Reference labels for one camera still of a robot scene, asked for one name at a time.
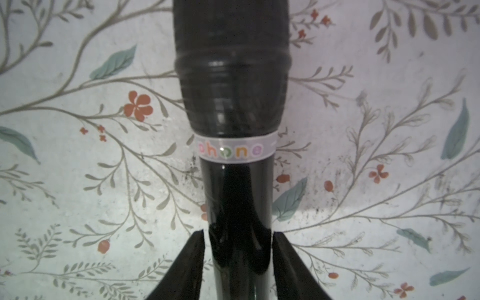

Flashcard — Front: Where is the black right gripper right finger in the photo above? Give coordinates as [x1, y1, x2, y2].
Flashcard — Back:
[272, 232, 331, 300]

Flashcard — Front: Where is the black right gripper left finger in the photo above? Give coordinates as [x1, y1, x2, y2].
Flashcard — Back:
[146, 230, 205, 300]

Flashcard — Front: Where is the floral table mat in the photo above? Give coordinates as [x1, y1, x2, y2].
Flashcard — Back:
[1, 1, 480, 300]

